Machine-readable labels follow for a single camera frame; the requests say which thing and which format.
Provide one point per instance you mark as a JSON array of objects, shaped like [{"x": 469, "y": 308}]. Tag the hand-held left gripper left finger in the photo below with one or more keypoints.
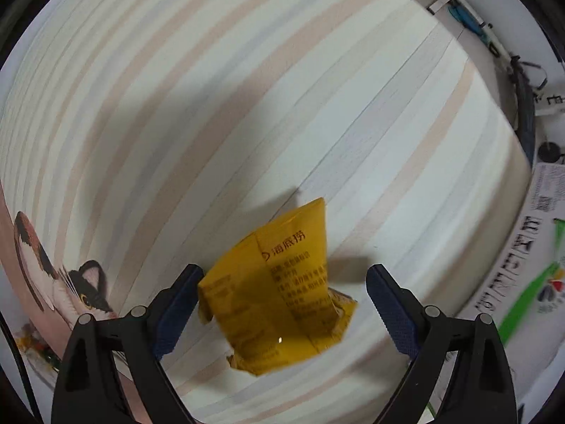
[{"x": 176, "y": 318}]

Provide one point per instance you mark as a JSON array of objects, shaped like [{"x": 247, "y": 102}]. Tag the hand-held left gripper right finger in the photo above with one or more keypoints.
[{"x": 395, "y": 318}]

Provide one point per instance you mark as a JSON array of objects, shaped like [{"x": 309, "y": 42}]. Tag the yellow snack packet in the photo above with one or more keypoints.
[{"x": 282, "y": 291}]

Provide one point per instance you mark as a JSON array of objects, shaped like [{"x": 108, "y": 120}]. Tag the striped blanket with cat print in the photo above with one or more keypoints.
[{"x": 220, "y": 119}]

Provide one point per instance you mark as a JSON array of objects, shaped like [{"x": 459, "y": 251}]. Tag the black round base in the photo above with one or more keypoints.
[{"x": 549, "y": 152}]

